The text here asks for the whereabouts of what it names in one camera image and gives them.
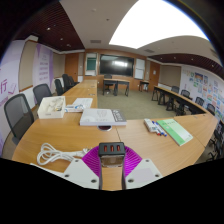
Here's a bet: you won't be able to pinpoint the row of black office chairs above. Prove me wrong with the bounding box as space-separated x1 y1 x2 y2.
53 73 81 96

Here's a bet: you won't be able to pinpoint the black chair behind desk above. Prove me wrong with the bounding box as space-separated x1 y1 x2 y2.
103 73 114 93

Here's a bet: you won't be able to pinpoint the blue and white leaflet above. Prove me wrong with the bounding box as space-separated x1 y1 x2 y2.
64 97 94 113

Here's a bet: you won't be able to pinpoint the long wooden table row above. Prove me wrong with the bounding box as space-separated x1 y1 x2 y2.
151 85 208 116

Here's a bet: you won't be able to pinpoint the small dark round disc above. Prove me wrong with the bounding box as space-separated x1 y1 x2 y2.
98 124 113 132

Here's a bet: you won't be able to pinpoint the green booklet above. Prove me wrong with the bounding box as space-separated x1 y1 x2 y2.
156 118 194 147

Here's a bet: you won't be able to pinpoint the black and silver charger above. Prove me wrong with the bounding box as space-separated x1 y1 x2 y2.
98 142 127 168

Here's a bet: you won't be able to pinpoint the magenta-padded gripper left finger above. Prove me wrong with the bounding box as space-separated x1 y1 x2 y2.
62 145 104 191

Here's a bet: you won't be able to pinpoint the wooden door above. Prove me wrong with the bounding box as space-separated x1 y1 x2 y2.
64 53 80 83
148 61 161 92

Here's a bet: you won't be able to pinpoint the white open cardboard box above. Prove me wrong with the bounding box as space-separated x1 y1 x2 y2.
37 95 67 120

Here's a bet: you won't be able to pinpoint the plain whiteboard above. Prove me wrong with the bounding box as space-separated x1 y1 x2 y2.
134 58 146 80

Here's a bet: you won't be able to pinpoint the white board eraser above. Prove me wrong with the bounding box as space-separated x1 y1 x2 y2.
143 118 158 133

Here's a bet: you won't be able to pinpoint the group of black chairs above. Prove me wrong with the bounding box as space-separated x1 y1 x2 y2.
171 85 224 161

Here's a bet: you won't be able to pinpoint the black mesh office chair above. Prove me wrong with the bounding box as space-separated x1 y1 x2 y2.
32 83 53 106
3 93 35 146

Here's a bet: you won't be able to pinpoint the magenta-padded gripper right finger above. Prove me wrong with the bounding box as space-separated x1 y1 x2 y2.
121 146 164 191

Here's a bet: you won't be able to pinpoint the large black wall screen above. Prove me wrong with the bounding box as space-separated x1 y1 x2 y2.
99 54 135 77

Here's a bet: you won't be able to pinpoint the large ceiling light panel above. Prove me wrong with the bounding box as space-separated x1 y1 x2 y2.
108 0 209 50

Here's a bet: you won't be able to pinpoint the blue and red markers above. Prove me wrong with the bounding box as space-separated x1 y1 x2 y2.
152 120 168 138

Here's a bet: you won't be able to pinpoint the narrow purple wall banner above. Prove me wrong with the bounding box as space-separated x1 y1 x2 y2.
32 43 54 88

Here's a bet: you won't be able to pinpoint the colourful wall poster display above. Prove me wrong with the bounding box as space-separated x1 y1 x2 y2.
181 68 224 123

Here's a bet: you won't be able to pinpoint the dark desk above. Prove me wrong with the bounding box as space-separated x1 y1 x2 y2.
102 78 131 98

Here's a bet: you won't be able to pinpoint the small dark side table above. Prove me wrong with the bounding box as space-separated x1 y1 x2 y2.
138 79 150 93

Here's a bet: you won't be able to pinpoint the white flat box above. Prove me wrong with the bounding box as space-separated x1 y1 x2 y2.
79 107 128 127

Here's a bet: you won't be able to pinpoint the white power strip cable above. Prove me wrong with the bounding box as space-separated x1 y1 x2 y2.
36 142 92 167

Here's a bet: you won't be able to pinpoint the whiteboard with green sheet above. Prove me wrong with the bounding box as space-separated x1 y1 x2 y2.
85 53 98 77

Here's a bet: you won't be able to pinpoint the large purple wall banner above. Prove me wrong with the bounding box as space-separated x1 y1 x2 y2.
0 39 26 154

